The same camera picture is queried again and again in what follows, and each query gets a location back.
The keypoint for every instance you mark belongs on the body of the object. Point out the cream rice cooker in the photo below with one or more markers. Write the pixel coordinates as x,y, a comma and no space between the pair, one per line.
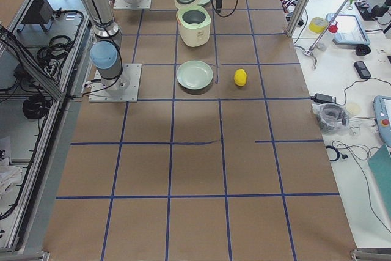
193,22

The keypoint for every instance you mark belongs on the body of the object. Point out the metal stand with green clip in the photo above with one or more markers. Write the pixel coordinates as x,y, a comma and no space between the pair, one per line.
309,52

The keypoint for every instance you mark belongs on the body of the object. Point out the plastic bag with cables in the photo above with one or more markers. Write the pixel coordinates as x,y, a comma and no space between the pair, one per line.
332,118

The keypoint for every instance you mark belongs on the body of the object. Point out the yellow tape roll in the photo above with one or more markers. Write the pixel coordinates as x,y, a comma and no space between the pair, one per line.
317,25

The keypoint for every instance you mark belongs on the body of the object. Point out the teach pendant with screen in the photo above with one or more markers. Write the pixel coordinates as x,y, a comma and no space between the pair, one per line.
350,31

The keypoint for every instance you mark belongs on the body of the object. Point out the bottle with red cap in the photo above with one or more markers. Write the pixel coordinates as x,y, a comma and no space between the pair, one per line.
328,37

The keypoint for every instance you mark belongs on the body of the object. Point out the black power adapter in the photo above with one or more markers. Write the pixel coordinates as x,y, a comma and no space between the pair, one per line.
323,98

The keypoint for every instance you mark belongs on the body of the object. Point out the black phone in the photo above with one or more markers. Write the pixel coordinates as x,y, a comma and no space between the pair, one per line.
362,70

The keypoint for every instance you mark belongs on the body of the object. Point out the yellow toy fruit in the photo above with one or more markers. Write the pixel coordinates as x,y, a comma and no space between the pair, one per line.
240,77

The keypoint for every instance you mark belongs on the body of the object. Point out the light green plate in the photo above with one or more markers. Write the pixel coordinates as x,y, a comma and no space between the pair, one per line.
194,75

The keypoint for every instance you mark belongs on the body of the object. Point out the black round lens cap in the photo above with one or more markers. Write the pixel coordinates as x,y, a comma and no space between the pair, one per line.
362,50

